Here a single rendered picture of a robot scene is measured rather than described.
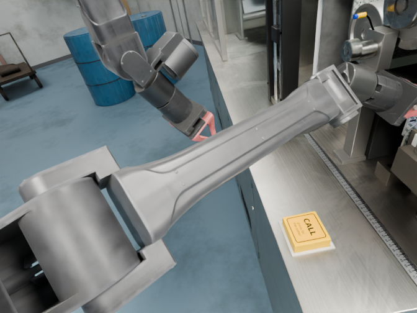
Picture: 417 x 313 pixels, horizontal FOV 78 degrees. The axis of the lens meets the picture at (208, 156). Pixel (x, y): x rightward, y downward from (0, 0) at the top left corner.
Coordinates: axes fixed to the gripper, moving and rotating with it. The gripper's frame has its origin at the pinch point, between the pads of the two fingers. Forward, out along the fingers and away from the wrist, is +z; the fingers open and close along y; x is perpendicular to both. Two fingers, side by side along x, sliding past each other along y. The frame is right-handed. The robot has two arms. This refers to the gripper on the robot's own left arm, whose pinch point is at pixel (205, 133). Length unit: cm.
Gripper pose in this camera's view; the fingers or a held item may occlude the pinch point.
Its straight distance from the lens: 60.2
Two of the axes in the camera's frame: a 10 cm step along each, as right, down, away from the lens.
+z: 5.5, 4.4, 7.1
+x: -6.1, 7.9, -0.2
